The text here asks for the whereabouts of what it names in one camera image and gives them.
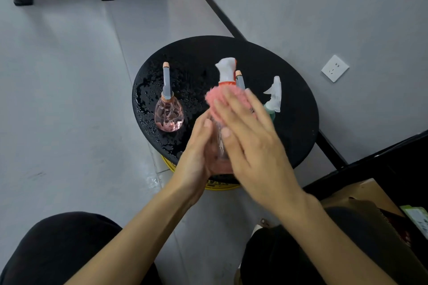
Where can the pink pear-shaped bottle grey nozzle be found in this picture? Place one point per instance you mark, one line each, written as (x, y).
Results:
(240, 80)
(169, 114)

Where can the pink fluffy cloth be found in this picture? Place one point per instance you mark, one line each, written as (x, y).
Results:
(214, 97)

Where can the person's left forearm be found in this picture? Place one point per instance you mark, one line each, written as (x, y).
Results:
(140, 244)

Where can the person's left thumb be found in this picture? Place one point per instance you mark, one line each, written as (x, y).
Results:
(205, 134)

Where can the green and white packet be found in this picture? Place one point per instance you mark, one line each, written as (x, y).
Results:
(418, 219)

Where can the person's right forearm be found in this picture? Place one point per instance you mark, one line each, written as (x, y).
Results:
(331, 244)

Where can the brown cardboard box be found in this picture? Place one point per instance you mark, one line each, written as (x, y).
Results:
(364, 189)

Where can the person's left leg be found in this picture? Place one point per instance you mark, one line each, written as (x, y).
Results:
(56, 248)

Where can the person's left hand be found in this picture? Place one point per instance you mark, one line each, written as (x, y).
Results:
(190, 168)

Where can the person's right middle finger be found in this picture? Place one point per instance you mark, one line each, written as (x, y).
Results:
(242, 107)

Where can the black cabinet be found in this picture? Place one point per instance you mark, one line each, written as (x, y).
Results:
(394, 164)

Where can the person's right hand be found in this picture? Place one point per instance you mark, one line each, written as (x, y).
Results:
(264, 161)

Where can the white wall socket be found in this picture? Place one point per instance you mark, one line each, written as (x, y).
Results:
(335, 68)

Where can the green spray bottle white trigger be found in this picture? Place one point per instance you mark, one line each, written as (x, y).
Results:
(275, 96)

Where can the clear spray bottle white trigger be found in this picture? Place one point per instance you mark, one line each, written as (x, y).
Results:
(226, 71)

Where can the person's right thumb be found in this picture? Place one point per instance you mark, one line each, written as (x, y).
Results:
(232, 146)

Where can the person's right leg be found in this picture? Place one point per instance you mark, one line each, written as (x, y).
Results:
(274, 261)

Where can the yellow bucket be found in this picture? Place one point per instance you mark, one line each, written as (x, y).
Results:
(217, 186)

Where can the person's leg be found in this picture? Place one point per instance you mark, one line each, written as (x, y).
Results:
(274, 261)
(56, 248)

